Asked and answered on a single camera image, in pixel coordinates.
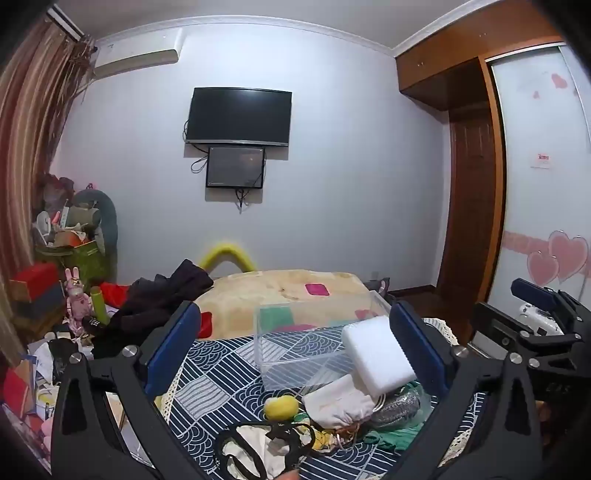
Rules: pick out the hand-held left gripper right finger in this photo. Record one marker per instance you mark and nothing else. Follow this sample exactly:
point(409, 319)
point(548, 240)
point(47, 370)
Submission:
point(407, 333)

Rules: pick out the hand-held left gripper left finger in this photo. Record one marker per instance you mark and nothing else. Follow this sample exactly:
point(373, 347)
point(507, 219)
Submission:
point(183, 333)

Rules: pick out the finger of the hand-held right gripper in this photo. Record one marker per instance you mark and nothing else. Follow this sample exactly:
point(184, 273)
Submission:
point(549, 346)
point(531, 291)

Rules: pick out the white foam block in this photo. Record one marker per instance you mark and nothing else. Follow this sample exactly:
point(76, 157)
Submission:
point(378, 355)

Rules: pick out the clear plastic storage box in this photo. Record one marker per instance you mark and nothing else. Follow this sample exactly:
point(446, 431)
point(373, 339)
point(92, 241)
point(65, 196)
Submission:
point(295, 350)

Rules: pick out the pink heart stickers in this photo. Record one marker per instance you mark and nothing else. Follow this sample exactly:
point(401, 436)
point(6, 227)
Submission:
point(561, 258)

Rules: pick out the black clothing pile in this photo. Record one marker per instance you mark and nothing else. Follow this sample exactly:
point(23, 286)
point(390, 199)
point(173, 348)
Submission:
point(157, 295)

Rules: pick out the blue patterned cloth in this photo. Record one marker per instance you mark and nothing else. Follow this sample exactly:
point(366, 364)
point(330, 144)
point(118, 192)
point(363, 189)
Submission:
point(221, 369)

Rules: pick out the dark shoes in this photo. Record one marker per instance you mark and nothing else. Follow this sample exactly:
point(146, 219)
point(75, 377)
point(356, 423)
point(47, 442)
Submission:
point(381, 285)

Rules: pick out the yellow blanket bed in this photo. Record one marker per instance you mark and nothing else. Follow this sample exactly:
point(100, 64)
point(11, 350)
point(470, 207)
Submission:
point(249, 295)

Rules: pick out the silver foil bag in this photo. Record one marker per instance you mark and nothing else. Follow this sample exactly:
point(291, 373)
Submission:
point(396, 408)

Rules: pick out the red cloth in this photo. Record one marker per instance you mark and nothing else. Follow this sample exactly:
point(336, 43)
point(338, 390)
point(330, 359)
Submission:
point(115, 294)

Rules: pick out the green cylinder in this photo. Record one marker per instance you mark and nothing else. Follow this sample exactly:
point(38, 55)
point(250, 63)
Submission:
point(99, 305)

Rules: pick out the yellow foam tube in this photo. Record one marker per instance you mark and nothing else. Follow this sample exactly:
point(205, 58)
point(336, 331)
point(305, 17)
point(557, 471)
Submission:
point(226, 251)

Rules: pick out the white cloth pouch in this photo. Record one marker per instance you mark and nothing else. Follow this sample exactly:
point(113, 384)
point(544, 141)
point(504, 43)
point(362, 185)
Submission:
point(339, 402)

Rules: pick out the pink square pad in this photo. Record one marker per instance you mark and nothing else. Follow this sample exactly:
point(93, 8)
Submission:
point(317, 289)

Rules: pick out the green cloth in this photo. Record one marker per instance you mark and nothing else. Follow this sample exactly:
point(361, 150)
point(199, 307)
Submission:
point(397, 439)

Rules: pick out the white sliding wardrobe door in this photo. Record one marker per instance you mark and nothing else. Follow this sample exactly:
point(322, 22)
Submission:
point(535, 184)

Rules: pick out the brown wooden door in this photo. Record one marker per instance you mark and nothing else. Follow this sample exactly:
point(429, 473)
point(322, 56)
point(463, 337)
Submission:
point(466, 203)

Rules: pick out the pink rabbit toy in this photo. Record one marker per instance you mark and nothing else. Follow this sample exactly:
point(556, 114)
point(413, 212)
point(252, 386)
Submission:
point(76, 300)

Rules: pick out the green bin of clutter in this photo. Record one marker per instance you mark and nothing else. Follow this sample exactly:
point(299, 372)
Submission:
point(85, 261)

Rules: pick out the small yellow cloth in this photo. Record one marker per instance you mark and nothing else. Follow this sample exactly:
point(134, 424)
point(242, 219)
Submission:
point(318, 438)

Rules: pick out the grey-green pillow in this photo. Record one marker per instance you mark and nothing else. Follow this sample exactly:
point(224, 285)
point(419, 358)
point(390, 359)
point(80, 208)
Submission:
point(104, 217)

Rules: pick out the red box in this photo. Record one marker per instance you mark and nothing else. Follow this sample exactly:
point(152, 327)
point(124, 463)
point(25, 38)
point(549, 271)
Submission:
point(34, 279)

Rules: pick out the pile of papers and clutter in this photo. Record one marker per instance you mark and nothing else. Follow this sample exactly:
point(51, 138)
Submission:
point(32, 392)

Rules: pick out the striped brown curtain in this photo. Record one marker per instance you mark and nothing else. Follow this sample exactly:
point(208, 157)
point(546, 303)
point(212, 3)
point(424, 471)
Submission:
point(32, 138)

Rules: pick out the wooden overhead cabinet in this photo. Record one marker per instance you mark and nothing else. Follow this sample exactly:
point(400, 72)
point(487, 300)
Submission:
point(443, 60)

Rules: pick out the white air conditioner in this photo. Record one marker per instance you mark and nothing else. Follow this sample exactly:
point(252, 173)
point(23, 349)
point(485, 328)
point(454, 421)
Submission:
point(134, 62)

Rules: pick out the small black wall monitor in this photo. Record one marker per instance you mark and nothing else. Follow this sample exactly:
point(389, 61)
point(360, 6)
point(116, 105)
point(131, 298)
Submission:
point(235, 167)

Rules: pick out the black wall television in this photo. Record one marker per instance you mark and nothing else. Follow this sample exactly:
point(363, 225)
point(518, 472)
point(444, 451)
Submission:
point(238, 116)

